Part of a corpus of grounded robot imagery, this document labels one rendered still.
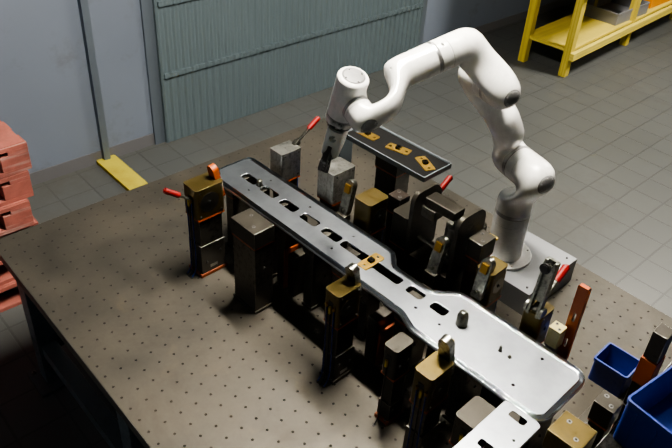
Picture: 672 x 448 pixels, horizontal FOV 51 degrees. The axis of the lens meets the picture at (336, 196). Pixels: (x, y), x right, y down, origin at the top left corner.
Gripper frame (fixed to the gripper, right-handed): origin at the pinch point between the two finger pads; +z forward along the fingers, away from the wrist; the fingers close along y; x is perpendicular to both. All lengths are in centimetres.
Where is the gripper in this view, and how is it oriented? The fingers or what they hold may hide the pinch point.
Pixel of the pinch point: (328, 157)
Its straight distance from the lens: 201.4
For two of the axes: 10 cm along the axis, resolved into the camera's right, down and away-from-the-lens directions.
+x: -9.3, -3.7, 0.4
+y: 3.0, -7.0, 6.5
